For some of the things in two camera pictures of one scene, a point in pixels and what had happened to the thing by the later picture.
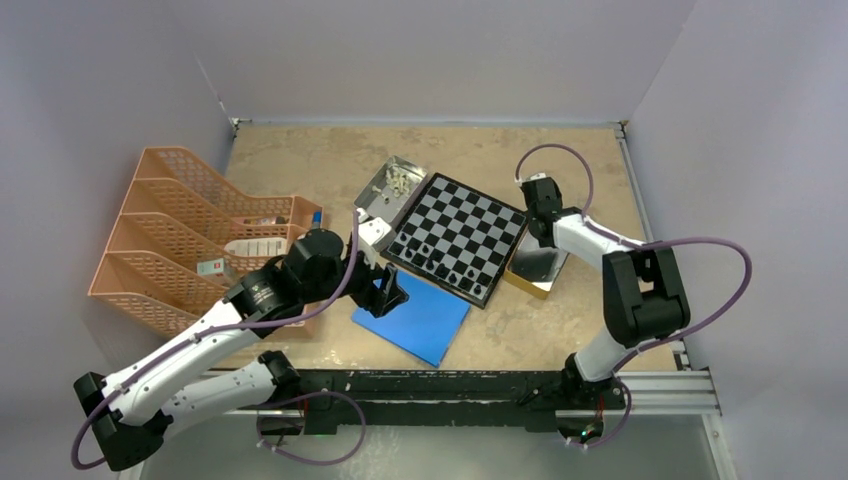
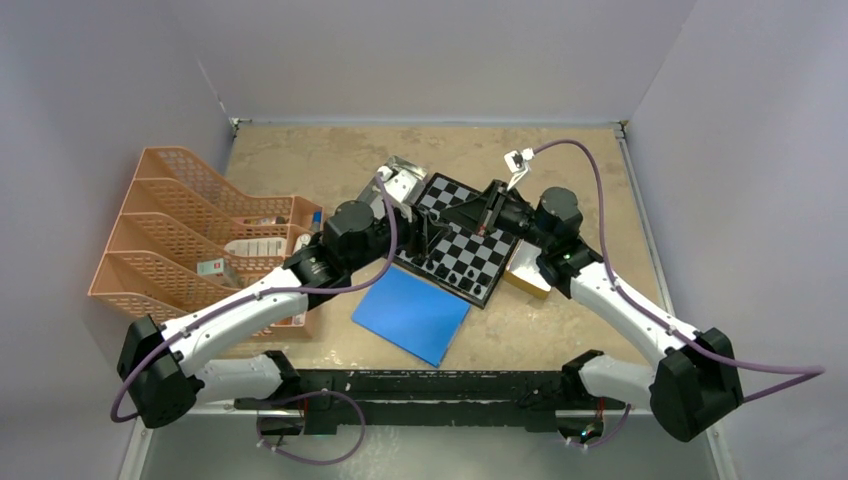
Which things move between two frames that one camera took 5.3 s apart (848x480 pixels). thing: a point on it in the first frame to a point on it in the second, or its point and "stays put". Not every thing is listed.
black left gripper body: (361, 287) to (409, 239)
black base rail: (530, 399) stays put
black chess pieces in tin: (442, 271) stays put
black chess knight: (465, 283) stays put
